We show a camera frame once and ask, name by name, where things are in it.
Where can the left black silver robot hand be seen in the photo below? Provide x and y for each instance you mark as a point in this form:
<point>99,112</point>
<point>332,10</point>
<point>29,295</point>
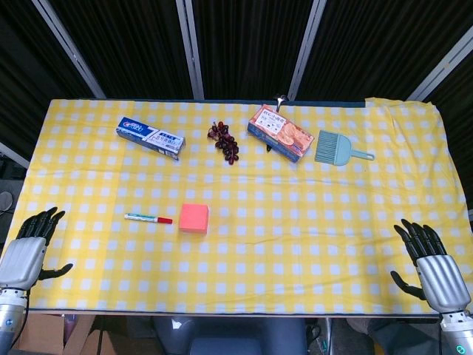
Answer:
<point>23,255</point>

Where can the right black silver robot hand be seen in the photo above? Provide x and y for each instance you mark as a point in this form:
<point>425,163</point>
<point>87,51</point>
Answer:
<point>439,273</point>

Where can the red capped white marker pen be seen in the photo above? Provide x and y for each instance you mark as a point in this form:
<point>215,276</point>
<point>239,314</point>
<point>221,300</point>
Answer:
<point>148,218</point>

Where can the pink cube block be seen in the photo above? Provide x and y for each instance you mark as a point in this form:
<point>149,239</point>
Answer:
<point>194,218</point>

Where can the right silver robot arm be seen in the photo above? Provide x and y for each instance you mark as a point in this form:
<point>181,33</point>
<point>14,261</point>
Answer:
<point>458,333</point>

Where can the brown cardboard box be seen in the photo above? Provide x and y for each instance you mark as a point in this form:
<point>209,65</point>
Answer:
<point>55,334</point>

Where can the light green plastic brush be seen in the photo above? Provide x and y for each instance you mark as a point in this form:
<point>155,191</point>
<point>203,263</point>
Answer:
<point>332,148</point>

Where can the blue toothpaste box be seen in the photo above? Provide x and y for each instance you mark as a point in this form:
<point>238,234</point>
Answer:
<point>151,137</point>

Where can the yellow white checked tablecloth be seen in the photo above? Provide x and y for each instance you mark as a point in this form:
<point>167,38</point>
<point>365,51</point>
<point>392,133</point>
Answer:
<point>258,229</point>

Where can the small black object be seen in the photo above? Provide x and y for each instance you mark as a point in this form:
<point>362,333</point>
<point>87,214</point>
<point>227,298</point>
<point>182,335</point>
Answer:
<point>269,148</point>

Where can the orange blue cookie box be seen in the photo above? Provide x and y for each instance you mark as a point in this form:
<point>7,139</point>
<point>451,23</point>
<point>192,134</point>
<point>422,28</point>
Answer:
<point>281,132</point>

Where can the dark red grape bunch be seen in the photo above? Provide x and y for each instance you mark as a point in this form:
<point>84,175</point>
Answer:
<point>223,140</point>

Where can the black metal clip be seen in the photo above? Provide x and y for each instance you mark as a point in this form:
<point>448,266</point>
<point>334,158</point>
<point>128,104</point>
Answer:
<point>281,100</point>

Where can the grey metal frame post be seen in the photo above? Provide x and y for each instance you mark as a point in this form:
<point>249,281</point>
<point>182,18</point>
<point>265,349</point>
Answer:
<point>190,48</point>
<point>68,48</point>
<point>306,48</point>
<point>13,153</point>
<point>441,72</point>

